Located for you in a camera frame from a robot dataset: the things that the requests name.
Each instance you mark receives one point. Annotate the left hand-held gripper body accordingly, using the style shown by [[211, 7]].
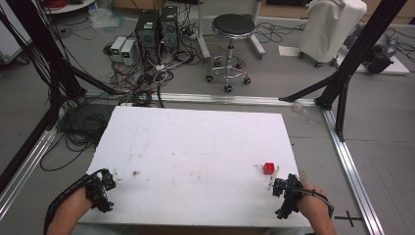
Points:
[[98, 192]]

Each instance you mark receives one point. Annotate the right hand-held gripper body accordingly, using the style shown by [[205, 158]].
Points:
[[289, 196]]

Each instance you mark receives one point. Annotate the red cube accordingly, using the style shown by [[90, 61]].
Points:
[[269, 168]]

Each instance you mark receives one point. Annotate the person's left hand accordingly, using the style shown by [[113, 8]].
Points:
[[75, 205]]

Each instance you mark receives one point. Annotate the person's right hand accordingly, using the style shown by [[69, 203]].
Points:
[[314, 202]]

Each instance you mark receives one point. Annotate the small brown crumb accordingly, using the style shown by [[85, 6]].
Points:
[[134, 173]]

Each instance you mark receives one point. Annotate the crumpled clear plastic wrap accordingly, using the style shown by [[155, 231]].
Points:
[[303, 112]]

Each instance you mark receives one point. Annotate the white bench power supply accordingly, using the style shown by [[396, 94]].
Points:
[[128, 51], [117, 48]]

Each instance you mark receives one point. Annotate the white paper sheet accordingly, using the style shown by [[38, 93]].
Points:
[[288, 50]]

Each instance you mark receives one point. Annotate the white desk leg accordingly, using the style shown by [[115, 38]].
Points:
[[203, 32], [257, 39]]

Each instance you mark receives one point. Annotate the black computer tower green sticker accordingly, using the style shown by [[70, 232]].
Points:
[[147, 32]]

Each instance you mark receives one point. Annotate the white cloth covered cart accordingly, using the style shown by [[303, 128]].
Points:
[[329, 29]]

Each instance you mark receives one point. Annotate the black round stool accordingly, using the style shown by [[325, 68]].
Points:
[[233, 26]]

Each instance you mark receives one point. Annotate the clear plastic bag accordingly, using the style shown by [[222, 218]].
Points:
[[106, 18]]

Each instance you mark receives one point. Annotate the white floor board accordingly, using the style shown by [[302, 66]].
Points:
[[396, 67]]

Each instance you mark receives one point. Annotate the round white table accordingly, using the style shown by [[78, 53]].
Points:
[[70, 6]]

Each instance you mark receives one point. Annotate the aluminium floor rail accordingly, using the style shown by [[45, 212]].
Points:
[[23, 169], [352, 176], [228, 99]]

